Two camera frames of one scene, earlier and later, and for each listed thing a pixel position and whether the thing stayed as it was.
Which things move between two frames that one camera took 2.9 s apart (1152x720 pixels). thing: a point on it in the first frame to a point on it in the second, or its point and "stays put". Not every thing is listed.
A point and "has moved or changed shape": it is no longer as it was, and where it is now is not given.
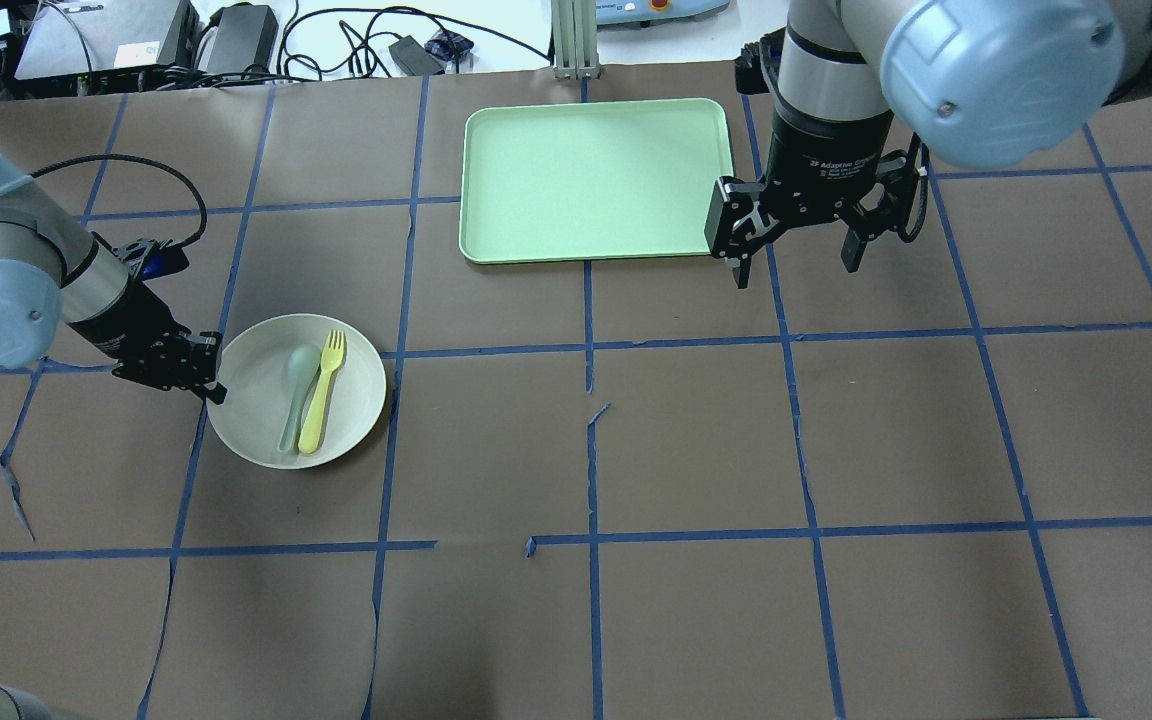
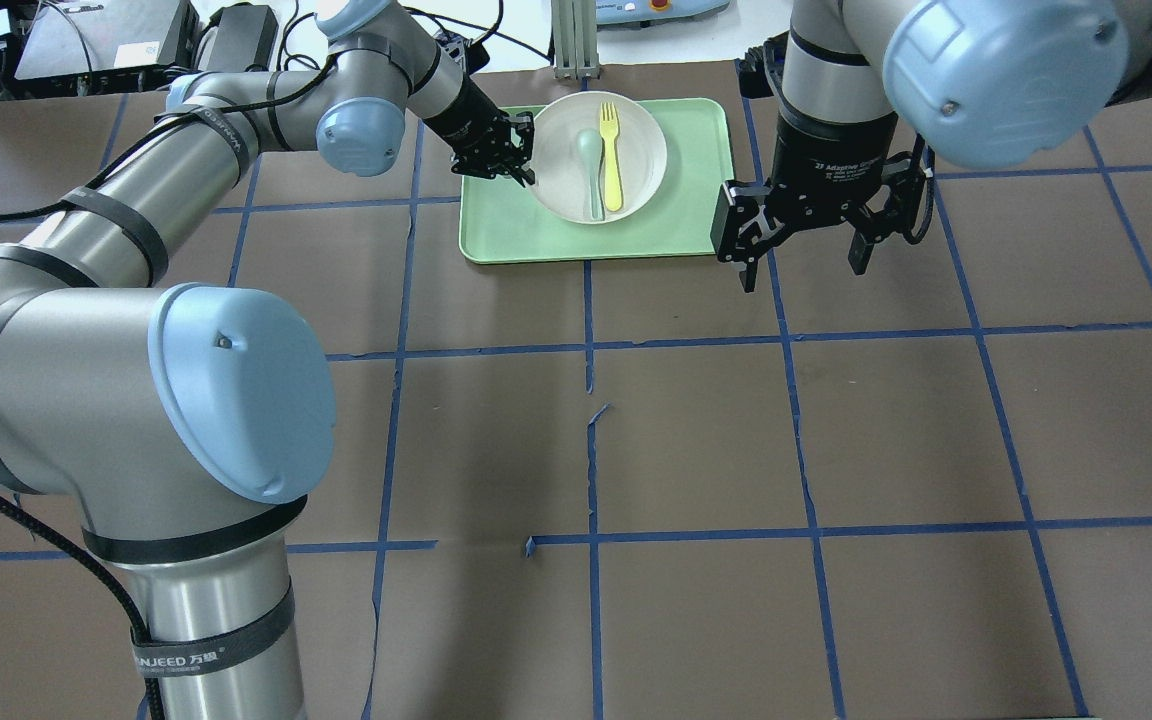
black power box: [109, 44] stays put
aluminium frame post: [575, 39] stays put
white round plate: [302, 391] has moved or changed shape
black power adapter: [244, 36] stays put
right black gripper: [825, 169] stays put
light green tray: [591, 180] stays put
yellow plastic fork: [334, 353] has moved or changed shape
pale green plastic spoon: [302, 364] has moved or changed shape
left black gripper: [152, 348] to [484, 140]
